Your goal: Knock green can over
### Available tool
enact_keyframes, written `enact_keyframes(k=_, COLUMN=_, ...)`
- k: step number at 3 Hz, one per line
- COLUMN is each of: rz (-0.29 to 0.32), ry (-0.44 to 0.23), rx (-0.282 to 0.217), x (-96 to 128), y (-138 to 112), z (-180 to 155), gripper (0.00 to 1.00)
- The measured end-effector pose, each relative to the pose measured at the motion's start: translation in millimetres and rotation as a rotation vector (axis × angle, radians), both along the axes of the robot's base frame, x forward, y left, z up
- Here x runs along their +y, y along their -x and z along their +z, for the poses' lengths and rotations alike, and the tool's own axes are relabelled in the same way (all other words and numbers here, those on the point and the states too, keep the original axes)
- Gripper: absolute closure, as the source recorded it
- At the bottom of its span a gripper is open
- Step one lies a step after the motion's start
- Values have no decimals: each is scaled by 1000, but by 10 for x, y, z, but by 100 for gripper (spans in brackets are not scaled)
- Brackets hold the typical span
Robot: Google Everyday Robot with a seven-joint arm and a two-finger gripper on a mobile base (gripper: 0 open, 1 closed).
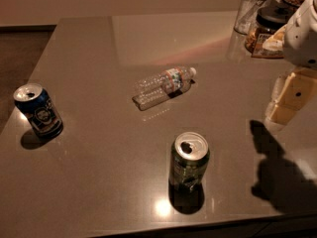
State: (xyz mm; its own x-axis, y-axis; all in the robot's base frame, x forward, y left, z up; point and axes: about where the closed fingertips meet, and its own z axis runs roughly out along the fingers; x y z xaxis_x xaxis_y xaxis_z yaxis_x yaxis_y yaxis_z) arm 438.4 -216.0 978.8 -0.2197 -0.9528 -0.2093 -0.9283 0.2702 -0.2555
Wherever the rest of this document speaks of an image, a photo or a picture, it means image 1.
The clear plastic water bottle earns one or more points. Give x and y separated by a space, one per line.
159 88

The green soda can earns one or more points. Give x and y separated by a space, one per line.
188 161

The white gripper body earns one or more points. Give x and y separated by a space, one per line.
301 42

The blue soda can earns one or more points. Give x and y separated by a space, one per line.
36 105

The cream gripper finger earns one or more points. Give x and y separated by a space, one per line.
303 85
281 90

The clear plastic cup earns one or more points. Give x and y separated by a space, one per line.
246 14

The black-lidded snack jar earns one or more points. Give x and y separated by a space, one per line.
268 21

